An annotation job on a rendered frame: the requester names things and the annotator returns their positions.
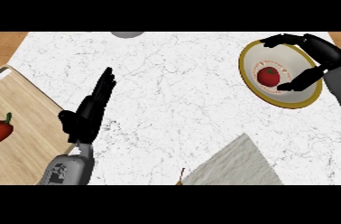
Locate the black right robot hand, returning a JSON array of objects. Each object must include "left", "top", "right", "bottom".
[{"left": 259, "top": 33, "right": 341, "bottom": 92}]

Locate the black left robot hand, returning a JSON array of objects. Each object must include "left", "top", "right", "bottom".
[{"left": 58, "top": 67, "right": 118, "bottom": 145}]

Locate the white bowl with yellow rim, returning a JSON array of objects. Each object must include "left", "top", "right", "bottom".
[{"left": 239, "top": 39, "right": 324, "bottom": 110}]

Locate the red tomato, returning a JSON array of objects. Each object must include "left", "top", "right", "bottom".
[{"left": 256, "top": 66, "right": 282, "bottom": 88}]

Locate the grey woven placemat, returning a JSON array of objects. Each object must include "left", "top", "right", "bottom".
[{"left": 182, "top": 132, "right": 285, "bottom": 186}]

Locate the pale wooden cutting board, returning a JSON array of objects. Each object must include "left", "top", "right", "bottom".
[{"left": 0, "top": 64, "right": 77, "bottom": 186}]

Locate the red bell pepper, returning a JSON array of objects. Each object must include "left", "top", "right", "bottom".
[{"left": 0, "top": 112, "right": 15, "bottom": 143}]

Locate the grey round object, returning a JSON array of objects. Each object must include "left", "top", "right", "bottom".
[{"left": 110, "top": 31, "right": 146, "bottom": 40}]

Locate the yellow fruit with stem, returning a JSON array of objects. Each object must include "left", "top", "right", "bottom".
[{"left": 174, "top": 167, "right": 188, "bottom": 186}]

